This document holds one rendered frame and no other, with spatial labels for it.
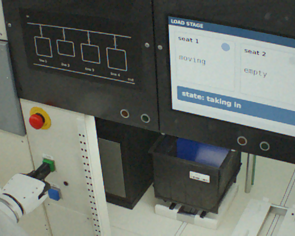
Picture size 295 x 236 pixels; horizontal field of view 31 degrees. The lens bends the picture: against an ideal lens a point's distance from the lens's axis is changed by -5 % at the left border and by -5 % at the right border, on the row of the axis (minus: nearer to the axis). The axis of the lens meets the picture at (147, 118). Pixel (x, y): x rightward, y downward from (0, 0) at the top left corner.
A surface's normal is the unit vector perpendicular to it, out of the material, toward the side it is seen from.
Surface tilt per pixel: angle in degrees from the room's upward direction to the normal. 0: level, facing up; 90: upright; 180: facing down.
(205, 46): 90
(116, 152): 90
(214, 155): 90
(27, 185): 5
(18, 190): 3
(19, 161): 90
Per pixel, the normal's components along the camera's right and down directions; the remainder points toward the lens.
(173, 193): -0.44, 0.52
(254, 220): -0.06, -0.83
